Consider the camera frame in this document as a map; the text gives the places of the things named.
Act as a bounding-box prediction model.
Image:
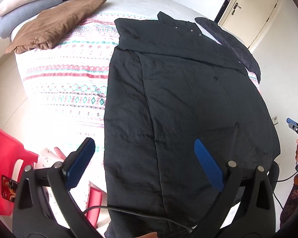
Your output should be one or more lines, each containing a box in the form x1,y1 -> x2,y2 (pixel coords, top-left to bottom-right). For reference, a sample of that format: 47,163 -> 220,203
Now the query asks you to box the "black button-up coat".
104,12 -> 281,237

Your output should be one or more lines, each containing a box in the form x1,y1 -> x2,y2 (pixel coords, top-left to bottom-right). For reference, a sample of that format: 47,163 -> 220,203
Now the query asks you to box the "patterned right sleeve forearm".
280,175 -> 298,227

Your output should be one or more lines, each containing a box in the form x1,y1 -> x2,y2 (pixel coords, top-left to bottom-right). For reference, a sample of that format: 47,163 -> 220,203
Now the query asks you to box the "cream bedroom door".
219,0 -> 279,48

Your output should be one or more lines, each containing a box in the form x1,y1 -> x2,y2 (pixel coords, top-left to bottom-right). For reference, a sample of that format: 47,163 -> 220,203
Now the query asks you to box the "left hand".
136,231 -> 158,238

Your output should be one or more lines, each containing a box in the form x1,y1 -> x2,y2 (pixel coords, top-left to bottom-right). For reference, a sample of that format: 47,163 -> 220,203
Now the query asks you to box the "dark patterned card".
1,175 -> 18,202

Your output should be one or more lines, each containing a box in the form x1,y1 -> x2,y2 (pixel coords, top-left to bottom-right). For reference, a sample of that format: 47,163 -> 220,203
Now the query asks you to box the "red plastic stool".
0,129 -> 38,215

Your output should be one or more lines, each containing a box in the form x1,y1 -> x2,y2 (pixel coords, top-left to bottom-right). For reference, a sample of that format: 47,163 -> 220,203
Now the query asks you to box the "white mattress bed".
10,0 -> 246,228

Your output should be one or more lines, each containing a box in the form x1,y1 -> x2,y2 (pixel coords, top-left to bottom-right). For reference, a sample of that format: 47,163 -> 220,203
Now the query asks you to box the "patterned knit bed cover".
20,13 -> 268,157

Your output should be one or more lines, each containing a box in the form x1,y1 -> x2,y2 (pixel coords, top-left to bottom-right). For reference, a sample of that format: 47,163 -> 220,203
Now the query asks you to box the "black quilted jacket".
195,17 -> 261,83

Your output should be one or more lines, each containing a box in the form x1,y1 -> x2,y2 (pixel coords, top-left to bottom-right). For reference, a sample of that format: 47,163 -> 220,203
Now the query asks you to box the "brown folded garment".
5,0 -> 107,54

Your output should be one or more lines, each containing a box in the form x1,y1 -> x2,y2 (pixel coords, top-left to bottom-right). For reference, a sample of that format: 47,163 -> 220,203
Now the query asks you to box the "grey-blue folded blanket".
0,0 -> 63,39

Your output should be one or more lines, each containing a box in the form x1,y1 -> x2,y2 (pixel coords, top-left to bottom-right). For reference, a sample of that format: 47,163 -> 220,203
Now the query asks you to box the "white wall socket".
272,116 -> 279,125

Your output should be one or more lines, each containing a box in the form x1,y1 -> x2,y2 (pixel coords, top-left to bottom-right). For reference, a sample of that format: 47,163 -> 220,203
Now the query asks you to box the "black cable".
82,170 -> 298,233

